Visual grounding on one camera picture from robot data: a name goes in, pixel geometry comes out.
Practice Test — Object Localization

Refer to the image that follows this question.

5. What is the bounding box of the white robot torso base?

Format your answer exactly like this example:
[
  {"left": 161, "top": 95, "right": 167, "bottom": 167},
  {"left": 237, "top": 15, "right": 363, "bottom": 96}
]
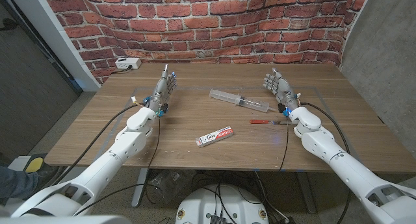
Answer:
[{"left": 175, "top": 184, "right": 270, "bottom": 224}]

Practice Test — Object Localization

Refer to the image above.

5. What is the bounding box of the black power strip cord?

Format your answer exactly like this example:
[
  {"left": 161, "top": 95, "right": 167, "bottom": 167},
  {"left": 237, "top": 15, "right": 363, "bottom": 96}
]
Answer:
[{"left": 111, "top": 65, "right": 133, "bottom": 75}]

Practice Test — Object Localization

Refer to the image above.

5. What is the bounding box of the white red toothpaste box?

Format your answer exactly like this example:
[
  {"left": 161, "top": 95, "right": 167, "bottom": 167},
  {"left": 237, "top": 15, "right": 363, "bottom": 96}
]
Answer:
[{"left": 195, "top": 125, "right": 235, "bottom": 148}]

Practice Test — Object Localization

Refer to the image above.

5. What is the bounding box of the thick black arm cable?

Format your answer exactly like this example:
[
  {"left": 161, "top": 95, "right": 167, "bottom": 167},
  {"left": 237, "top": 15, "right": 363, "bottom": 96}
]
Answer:
[
  {"left": 51, "top": 103, "right": 141, "bottom": 186},
  {"left": 299, "top": 101, "right": 352, "bottom": 224}
]

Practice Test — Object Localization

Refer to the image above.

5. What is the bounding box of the printed red brick backdrop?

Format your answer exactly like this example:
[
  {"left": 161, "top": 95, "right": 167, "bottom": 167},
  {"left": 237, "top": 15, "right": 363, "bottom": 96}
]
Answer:
[{"left": 40, "top": 0, "right": 372, "bottom": 86}]

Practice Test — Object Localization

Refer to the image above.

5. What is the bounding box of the person's leg in jeans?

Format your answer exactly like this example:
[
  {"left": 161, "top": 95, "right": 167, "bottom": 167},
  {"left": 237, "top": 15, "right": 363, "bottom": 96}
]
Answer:
[{"left": 0, "top": 164, "right": 42, "bottom": 199}]

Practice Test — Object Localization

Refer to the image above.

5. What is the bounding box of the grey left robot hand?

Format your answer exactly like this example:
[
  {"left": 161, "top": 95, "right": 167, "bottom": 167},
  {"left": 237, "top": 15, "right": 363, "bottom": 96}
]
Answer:
[{"left": 148, "top": 64, "right": 178, "bottom": 116}]

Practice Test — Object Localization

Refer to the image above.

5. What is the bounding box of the clear plastic bag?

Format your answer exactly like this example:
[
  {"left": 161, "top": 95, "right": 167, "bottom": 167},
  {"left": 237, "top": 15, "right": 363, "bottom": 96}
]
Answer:
[{"left": 151, "top": 169, "right": 183, "bottom": 199}]

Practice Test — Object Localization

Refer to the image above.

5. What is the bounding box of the grey table leg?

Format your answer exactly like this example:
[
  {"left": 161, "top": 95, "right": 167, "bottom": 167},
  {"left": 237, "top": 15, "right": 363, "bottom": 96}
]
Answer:
[
  {"left": 294, "top": 171, "right": 317, "bottom": 215},
  {"left": 131, "top": 168, "right": 150, "bottom": 208}
]

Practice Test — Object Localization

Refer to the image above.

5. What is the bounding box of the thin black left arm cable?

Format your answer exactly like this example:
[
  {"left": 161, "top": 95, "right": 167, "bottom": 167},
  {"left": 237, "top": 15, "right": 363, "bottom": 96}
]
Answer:
[{"left": 144, "top": 117, "right": 162, "bottom": 205}]

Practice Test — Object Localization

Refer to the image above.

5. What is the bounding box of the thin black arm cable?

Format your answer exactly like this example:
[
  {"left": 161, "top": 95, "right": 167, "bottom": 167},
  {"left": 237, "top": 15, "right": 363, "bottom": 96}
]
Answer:
[
  {"left": 278, "top": 117, "right": 290, "bottom": 172},
  {"left": 144, "top": 117, "right": 162, "bottom": 205}
]

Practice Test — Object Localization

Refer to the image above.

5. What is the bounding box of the clear plastic syringe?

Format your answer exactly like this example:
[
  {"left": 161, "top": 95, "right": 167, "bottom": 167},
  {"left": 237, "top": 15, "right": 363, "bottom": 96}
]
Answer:
[{"left": 209, "top": 88, "right": 278, "bottom": 114}]

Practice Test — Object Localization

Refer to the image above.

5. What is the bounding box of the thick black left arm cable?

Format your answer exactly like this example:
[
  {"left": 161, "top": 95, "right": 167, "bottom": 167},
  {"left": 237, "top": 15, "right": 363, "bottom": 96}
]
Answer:
[{"left": 51, "top": 103, "right": 141, "bottom": 186}]

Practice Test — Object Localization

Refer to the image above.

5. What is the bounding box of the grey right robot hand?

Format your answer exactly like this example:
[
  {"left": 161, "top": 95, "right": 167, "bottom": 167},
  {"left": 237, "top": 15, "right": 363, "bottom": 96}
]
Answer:
[{"left": 263, "top": 67, "right": 300, "bottom": 114}]

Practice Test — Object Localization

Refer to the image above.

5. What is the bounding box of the yellow white foot pedal unit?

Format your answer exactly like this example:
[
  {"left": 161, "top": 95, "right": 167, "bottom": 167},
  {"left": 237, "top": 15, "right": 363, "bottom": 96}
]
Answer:
[{"left": 7, "top": 153, "right": 46, "bottom": 175}]

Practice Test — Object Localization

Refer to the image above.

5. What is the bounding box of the white power strip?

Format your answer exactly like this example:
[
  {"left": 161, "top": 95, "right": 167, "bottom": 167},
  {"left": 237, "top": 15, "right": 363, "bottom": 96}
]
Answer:
[{"left": 114, "top": 56, "right": 142, "bottom": 70}]

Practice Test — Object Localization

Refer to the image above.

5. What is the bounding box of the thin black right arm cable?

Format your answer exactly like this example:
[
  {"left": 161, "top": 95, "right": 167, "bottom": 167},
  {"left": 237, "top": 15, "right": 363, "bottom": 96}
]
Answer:
[{"left": 278, "top": 117, "right": 290, "bottom": 172}]

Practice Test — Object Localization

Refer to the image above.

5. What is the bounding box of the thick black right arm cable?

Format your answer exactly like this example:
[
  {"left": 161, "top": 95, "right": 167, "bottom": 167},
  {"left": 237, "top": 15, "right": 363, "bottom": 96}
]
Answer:
[{"left": 299, "top": 101, "right": 352, "bottom": 224}]

